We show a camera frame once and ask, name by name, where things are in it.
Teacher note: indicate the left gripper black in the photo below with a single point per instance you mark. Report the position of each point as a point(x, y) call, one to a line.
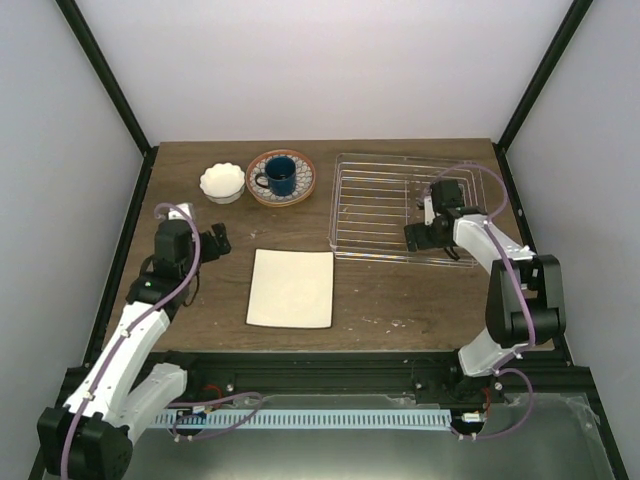
point(212, 252)

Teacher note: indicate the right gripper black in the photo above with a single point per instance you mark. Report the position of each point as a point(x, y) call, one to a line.
point(421, 243)

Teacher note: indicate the white scalloped bowl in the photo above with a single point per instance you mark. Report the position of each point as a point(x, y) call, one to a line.
point(223, 183)

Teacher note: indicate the metal wire dish rack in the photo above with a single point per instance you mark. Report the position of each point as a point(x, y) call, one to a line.
point(374, 197)

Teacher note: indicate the cream rectangular plate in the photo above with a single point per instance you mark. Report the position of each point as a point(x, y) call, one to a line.
point(291, 290)

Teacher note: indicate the dark blue mug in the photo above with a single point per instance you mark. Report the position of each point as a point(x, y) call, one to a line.
point(279, 176)

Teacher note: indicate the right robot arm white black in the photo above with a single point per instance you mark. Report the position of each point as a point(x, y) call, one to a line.
point(525, 301)

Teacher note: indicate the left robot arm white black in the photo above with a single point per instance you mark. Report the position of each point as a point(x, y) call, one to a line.
point(93, 433)

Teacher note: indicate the patterned round plate orange rim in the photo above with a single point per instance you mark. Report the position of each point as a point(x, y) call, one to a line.
point(305, 179)

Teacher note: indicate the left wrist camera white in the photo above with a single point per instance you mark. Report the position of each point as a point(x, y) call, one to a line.
point(182, 211)

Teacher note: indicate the light blue slotted cable duct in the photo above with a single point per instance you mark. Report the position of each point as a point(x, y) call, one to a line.
point(318, 419)

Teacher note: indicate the black aluminium frame rail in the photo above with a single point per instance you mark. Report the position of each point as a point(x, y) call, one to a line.
point(431, 377)

